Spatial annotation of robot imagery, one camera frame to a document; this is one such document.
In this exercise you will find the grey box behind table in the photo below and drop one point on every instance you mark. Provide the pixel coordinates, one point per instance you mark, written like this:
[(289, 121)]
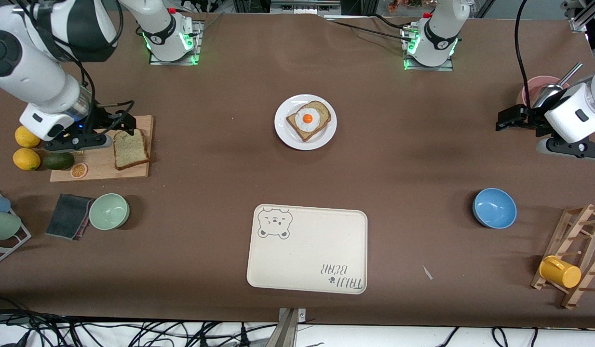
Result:
[(304, 6)]

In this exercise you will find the yellow mug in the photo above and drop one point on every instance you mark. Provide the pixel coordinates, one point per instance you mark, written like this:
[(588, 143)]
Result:
[(560, 272)]

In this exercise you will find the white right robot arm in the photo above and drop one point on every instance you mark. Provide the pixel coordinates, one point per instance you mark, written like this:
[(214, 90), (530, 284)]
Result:
[(32, 72)]

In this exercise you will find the green avocado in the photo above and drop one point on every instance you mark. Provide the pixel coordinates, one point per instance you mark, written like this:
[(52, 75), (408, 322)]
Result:
[(59, 161)]

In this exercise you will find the toasted bread slice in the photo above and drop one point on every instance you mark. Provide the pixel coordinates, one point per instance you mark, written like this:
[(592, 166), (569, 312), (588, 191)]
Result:
[(322, 113)]

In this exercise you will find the toy fried egg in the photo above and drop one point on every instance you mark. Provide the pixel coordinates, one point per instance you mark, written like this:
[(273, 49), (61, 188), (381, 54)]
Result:
[(302, 126)]

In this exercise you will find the blue bowl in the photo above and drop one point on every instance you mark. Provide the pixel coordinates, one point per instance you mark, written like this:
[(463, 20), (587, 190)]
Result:
[(494, 208)]

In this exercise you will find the small paper scrap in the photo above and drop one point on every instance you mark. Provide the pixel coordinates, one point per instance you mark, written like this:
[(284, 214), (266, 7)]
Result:
[(427, 273)]

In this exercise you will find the white round plate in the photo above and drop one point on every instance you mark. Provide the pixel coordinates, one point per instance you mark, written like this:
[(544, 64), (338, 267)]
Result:
[(326, 137)]

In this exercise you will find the mint green bowl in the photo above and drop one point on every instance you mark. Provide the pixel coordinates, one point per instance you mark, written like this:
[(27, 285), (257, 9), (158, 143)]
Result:
[(109, 211)]

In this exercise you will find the metal table bracket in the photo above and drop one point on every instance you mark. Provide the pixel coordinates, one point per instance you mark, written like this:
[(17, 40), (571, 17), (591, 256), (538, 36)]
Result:
[(292, 315)]

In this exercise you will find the cream bear print tray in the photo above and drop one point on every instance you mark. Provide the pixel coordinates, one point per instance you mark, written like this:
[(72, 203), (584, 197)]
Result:
[(307, 255)]

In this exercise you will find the metal scoop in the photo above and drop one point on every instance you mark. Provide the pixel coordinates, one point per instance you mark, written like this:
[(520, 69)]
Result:
[(548, 92)]

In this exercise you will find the toy orange half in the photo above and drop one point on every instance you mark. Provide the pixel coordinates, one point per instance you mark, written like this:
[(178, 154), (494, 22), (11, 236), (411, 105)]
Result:
[(79, 170)]

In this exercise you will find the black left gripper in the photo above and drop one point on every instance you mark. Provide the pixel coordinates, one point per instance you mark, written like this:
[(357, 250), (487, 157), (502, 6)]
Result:
[(534, 118)]

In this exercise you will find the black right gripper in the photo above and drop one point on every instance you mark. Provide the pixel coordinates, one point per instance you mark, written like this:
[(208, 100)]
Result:
[(101, 117)]

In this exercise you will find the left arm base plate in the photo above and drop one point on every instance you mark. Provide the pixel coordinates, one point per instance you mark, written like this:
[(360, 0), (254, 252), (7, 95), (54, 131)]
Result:
[(447, 67)]

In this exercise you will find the wooden mug rack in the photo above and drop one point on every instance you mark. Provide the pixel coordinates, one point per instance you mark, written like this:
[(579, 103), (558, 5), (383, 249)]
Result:
[(565, 226)]

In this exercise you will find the folded dark grey cloth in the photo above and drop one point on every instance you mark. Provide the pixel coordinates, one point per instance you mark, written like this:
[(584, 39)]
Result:
[(68, 217)]

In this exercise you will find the yellow lemon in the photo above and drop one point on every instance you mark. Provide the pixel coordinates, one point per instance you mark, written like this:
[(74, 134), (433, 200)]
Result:
[(26, 159), (27, 137)]

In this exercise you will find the aluminium frame profile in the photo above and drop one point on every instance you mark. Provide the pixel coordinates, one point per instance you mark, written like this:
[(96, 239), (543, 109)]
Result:
[(584, 14)]

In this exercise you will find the pink bowl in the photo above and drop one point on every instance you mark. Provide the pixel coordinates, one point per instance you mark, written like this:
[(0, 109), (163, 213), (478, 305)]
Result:
[(531, 89)]

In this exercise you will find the pale green cup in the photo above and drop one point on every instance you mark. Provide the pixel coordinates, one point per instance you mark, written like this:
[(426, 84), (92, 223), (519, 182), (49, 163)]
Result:
[(3, 225)]

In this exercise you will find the wooden cutting board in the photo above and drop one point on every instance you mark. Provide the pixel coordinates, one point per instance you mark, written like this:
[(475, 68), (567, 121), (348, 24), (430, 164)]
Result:
[(102, 171)]

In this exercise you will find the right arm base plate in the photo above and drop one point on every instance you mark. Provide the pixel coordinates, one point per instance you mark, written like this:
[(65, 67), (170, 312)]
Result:
[(155, 61)]

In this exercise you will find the untoasted bread slice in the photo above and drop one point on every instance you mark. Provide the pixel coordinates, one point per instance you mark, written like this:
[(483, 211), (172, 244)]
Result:
[(131, 152)]

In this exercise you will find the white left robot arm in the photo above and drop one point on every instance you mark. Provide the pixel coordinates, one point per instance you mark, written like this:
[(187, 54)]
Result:
[(437, 43)]

